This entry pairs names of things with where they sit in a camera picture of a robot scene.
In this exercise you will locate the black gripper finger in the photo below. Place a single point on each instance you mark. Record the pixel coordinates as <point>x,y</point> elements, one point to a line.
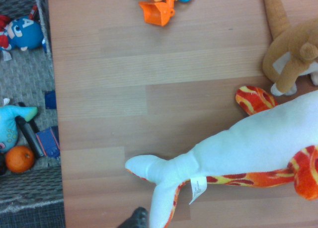
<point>135,219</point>

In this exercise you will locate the orange toy excavator car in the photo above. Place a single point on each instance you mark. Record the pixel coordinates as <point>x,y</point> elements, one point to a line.
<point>156,13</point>

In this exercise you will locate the small blue toy block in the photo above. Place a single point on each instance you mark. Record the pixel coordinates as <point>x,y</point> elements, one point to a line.
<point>51,100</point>

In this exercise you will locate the blue fish plush toy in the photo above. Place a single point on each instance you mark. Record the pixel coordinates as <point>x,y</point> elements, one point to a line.
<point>7,123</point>

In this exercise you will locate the grey woven basket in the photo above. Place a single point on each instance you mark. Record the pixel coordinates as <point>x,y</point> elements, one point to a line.
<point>27,71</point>

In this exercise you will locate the brown meerkat plush toy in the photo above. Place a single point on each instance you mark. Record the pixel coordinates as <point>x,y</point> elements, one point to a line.
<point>285,44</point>

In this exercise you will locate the dark blue small box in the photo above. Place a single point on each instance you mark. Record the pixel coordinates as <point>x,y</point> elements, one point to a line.
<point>48,141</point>

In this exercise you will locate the orange fruit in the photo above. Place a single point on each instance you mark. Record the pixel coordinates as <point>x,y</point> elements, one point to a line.
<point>20,159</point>

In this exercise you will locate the white whale plush flame belly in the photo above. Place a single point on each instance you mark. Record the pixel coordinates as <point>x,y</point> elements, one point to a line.
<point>248,143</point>

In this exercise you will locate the black marker pen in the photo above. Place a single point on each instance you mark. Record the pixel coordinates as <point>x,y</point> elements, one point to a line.
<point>28,134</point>

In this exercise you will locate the Captain America plush doll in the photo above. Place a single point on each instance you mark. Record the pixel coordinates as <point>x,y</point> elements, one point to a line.
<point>24,34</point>

